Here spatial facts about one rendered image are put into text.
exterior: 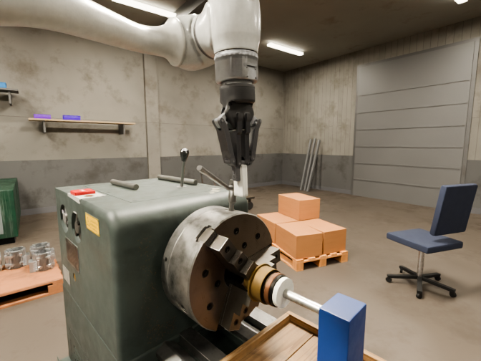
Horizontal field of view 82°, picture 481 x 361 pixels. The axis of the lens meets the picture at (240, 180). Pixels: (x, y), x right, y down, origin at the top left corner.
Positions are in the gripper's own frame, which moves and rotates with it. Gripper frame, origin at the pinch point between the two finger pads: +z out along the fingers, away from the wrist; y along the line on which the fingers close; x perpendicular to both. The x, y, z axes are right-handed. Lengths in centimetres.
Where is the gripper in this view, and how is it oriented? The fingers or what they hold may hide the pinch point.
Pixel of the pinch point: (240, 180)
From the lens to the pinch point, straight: 60.9
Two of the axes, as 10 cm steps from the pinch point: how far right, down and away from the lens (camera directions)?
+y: 7.1, -1.4, 6.9
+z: 0.4, 9.9, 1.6
